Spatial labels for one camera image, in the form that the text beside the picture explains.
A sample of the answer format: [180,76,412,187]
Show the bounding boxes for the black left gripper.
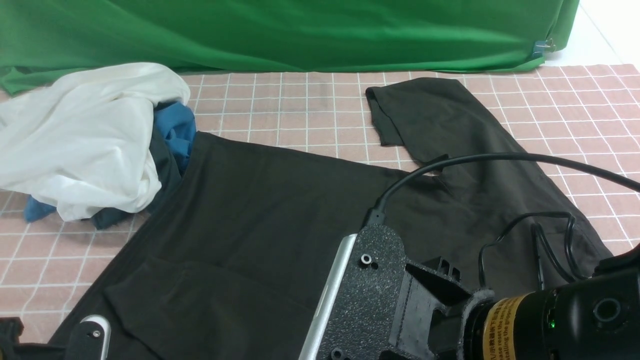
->
[0,317,67,360]

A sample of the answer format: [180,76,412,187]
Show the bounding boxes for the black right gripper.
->
[388,256,495,360]

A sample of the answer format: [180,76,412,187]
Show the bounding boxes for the white garment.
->
[0,63,191,222]

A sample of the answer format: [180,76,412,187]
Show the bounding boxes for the gray long-sleeve top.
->
[47,76,613,360]

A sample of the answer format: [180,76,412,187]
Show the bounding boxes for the dark teal garment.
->
[90,127,182,230]

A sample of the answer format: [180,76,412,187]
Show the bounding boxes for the blue garment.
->
[23,102,197,223]

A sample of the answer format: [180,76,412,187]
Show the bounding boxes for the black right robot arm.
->
[389,247,639,360]

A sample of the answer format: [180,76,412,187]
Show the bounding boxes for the pink grid table mat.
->
[0,64,640,343]

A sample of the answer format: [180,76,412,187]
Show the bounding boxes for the blue binder clip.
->
[531,38,557,59]

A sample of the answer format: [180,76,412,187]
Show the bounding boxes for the green backdrop cloth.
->
[0,0,579,95]

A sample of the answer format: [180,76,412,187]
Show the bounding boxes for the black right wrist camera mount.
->
[299,224,407,360]

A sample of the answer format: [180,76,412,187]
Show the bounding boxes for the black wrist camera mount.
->
[299,224,407,360]
[62,314,112,360]

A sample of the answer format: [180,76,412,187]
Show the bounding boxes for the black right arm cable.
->
[362,152,640,301]

